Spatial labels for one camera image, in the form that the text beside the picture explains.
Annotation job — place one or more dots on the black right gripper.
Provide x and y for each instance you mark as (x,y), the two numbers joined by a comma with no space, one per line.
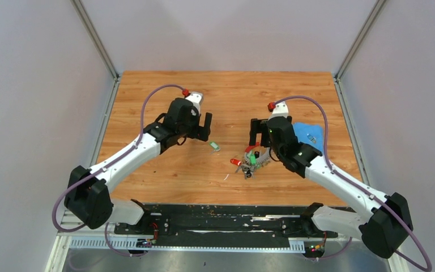
(259,126)

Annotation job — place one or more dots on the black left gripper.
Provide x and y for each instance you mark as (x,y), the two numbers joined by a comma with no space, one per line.
(201,131)

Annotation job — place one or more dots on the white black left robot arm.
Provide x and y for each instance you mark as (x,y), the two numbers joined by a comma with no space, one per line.
(89,196)

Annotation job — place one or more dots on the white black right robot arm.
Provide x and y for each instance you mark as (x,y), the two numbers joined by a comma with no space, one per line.
(381,221)

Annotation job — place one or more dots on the large green key tag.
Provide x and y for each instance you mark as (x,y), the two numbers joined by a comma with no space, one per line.
(252,158)

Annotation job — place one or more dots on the red key tag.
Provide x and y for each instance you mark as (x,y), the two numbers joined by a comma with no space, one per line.
(235,162)

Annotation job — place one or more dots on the blue patterned cloth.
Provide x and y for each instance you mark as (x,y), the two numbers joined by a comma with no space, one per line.
(309,134)

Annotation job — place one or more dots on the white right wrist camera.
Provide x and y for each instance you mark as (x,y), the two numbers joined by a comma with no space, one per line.
(280,110)

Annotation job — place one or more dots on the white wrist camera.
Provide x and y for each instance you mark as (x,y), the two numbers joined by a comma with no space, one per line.
(197,99)
(280,110)

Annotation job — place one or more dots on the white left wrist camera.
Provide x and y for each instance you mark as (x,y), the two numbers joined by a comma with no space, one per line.
(197,99)

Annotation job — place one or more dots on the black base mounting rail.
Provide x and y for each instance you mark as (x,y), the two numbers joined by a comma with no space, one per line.
(208,228)

